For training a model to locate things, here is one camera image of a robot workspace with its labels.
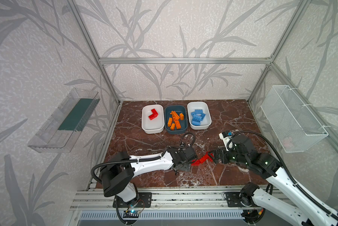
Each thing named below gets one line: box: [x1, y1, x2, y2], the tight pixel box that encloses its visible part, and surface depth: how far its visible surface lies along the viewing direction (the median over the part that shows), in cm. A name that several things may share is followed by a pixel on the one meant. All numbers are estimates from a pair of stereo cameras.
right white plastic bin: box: [187, 101, 212, 130], surface depth 109 cm
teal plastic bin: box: [164, 104, 188, 135], surface depth 110 cm
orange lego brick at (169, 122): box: [167, 117, 173, 128], surface depth 106 cm
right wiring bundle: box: [240, 208, 266, 225], surface depth 71 cm
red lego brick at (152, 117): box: [148, 113, 158, 121], surface depth 110 cm
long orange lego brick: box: [169, 110, 180, 120], surface depth 107 cm
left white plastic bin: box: [141, 104, 165, 135], surface depth 110 cm
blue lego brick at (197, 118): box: [192, 114, 202, 122], surface depth 107 cm
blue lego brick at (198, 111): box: [194, 109, 203, 115], surface depth 114 cm
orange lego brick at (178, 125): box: [174, 120, 182, 130], surface depth 105 cm
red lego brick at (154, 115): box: [148, 108, 159, 119], surface depth 110 cm
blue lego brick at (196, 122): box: [191, 119, 202, 126], surface depth 107 cm
